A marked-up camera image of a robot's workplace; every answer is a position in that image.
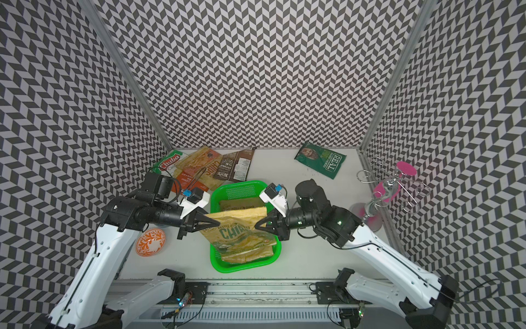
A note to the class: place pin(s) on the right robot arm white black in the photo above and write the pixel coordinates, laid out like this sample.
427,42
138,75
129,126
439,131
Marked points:
345,231

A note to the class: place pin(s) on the yellow blue Chips bag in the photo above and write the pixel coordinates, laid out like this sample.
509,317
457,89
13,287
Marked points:
241,204

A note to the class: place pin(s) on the orange patterned bowl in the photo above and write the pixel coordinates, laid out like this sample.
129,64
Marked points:
151,242

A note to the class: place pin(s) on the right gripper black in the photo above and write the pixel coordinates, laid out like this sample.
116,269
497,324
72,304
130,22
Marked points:
277,227

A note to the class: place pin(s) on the orange Chips bag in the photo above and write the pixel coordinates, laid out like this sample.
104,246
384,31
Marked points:
202,164

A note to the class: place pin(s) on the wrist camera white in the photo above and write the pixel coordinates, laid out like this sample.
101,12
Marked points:
197,198
276,196

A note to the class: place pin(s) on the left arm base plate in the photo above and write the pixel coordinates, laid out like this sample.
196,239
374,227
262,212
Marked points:
196,293

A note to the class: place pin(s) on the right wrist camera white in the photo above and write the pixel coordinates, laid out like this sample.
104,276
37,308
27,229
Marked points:
276,196

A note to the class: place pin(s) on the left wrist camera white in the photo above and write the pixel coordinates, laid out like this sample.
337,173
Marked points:
197,198

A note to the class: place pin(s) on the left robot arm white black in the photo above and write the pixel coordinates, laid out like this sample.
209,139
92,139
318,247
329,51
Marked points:
123,221

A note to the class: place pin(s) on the yellow green Chips bag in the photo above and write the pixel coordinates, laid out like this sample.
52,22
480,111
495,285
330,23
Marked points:
236,239

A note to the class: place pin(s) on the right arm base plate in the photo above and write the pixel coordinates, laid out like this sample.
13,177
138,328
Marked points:
327,292

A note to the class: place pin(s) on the red orange snack bag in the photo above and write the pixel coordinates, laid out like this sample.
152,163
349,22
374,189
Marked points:
184,179

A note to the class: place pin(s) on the aluminium front rail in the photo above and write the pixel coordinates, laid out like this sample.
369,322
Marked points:
301,293

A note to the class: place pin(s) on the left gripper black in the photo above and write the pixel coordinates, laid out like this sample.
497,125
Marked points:
204,220

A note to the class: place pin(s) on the green red Chuba bag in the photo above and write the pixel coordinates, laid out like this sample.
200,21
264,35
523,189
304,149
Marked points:
167,164

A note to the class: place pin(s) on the brown dark snack bag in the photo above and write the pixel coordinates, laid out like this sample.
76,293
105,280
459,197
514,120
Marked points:
234,167

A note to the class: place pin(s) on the green Real chips bag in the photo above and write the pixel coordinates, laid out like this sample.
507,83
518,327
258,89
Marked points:
322,160

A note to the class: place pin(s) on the chrome pink cup stand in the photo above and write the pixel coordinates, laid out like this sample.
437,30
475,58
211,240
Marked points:
400,181

